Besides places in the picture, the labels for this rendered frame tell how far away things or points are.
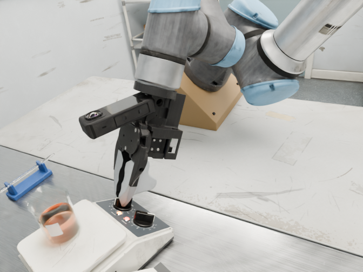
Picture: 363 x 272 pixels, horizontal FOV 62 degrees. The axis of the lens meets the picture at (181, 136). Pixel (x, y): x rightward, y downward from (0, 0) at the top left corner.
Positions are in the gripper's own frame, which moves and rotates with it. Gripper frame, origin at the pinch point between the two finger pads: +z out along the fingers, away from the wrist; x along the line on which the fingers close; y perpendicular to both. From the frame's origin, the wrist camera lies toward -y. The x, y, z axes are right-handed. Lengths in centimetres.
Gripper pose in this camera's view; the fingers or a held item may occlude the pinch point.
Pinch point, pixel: (119, 197)
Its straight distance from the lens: 54.1
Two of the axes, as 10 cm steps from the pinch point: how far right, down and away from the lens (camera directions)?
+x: -5.5, -3.0, 7.8
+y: 8.0, 0.9, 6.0
